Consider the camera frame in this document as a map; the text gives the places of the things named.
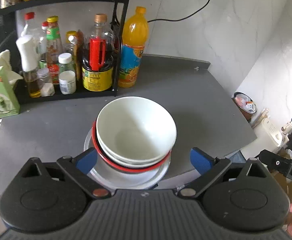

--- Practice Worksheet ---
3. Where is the black metal spice rack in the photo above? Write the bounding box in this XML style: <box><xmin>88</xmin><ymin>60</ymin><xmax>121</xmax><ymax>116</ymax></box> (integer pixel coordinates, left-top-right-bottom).
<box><xmin>0</xmin><ymin>0</ymin><xmax>129</xmax><ymax>105</ymax></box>

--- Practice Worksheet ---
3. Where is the clear bottle red cap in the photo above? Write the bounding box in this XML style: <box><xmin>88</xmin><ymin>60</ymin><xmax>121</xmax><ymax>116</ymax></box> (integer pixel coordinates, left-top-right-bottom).
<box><xmin>21</xmin><ymin>12</ymin><xmax>48</xmax><ymax>68</ymax></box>

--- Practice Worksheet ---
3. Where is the white label glass jar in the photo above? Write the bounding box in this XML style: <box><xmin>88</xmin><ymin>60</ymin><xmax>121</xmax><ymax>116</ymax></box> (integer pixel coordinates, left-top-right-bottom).
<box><xmin>58</xmin><ymin>53</ymin><xmax>76</xmax><ymax>95</ymax></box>

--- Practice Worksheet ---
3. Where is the white plate Sweet print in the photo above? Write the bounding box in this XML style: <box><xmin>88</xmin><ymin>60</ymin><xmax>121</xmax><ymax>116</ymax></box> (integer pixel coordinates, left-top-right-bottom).
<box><xmin>83</xmin><ymin>127</ymin><xmax>172</xmax><ymax>190</ymax></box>

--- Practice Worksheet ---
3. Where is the round tin with packets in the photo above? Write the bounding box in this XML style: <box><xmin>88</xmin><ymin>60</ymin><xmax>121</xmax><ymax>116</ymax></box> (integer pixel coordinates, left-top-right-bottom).
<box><xmin>232</xmin><ymin>92</ymin><xmax>257</xmax><ymax>122</ymax></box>

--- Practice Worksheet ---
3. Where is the green tissue box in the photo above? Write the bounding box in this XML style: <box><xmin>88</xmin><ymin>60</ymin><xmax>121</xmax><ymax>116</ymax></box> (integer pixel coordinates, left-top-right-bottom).
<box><xmin>0</xmin><ymin>50</ymin><xmax>23</xmax><ymax>118</ymax></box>

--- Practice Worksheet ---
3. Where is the glass salt shaker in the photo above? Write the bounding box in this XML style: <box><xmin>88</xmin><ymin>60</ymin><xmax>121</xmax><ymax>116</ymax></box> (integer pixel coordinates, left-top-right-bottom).
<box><xmin>37</xmin><ymin>68</ymin><xmax>55</xmax><ymax>97</ymax></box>

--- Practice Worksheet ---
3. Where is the oil dispenser bottle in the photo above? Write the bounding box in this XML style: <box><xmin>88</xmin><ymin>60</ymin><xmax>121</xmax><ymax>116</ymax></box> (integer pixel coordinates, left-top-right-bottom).
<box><xmin>16</xmin><ymin>35</ymin><xmax>40</xmax><ymax>98</ymax></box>

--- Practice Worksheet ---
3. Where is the small white bowl yellow print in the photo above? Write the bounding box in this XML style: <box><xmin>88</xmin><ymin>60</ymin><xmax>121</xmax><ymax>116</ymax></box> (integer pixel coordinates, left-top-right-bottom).
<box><xmin>100</xmin><ymin>143</ymin><xmax>171</xmax><ymax>169</ymax></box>

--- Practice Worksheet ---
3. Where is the red tomato sauce bottle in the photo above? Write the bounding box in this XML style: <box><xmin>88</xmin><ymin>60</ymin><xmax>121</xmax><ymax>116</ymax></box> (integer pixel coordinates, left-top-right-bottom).
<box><xmin>46</xmin><ymin>16</ymin><xmax>63</xmax><ymax>85</ymax></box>

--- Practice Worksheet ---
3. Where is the large white bowl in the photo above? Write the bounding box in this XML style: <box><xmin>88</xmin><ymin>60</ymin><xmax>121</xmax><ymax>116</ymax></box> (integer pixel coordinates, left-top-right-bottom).
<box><xmin>96</xmin><ymin>96</ymin><xmax>177</xmax><ymax>160</ymax></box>

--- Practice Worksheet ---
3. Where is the cream rice cooker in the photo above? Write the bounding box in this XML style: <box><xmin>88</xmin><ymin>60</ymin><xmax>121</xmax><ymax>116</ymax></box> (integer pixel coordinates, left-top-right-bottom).
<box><xmin>261</xmin><ymin>118</ymin><xmax>283</xmax><ymax>147</ymax></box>

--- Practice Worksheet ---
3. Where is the orange juice bottle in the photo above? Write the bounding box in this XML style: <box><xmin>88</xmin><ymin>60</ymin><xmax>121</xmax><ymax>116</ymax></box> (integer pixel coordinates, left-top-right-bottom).
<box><xmin>118</xmin><ymin>7</ymin><xmax>149</xmax><ymax>88</ymax></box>

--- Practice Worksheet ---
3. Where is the black power cable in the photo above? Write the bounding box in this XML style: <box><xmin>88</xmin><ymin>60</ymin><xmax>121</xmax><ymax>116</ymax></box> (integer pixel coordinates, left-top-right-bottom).
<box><xmin>147</xmin><ymin>0</ymin><xmax>219</xmax><ymax>23</ymax></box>

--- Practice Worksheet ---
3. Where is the soy sauce bottle yellow label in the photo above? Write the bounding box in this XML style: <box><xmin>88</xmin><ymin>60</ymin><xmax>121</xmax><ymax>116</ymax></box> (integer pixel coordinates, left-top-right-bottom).
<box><xmin>82</xmin><ymin>14</ymin><xmax>114</xmax><ymax>92</ymax></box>

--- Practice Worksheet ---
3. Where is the red black bowl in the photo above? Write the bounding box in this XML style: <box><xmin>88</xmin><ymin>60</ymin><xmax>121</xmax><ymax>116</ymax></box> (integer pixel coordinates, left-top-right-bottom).
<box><xmin>91</xmin><ymin>120</ymin><xmax>171</xmax><ymax>174</ymax></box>

